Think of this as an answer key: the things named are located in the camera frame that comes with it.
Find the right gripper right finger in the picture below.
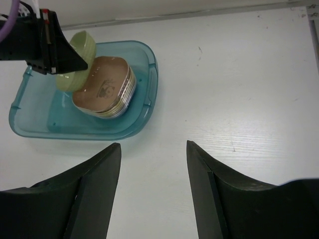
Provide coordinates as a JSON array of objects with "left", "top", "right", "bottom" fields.
[{"left": 186, "top": 141, "right": 319, "bottom": 239}]

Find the brown panda plate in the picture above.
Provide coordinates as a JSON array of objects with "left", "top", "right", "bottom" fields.
[{"left": 72, "top": 56, "right": 129, "bottom": 113}]

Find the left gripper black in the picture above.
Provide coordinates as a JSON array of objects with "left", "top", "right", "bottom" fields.
[{"left": 0, "top": 0, "right": 89, "bottom": 75}]

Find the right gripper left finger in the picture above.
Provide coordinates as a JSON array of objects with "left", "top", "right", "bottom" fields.
[{"left": 0, "top": 143, "right": 121, "bottom": 239}]

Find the green panda plate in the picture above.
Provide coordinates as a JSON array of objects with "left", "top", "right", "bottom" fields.
[{"left": 56, "top": 31, "right": 97, "bottom": 92}]

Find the teal plastic bin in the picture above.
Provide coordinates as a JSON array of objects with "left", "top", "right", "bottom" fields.
[{"left": 8, "top": 40, "right": 159, "bottom": 141}]

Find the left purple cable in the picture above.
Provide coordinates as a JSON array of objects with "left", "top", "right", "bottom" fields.
[{"left": 0, "top": 0, "right": 20, "bottom": 42}]

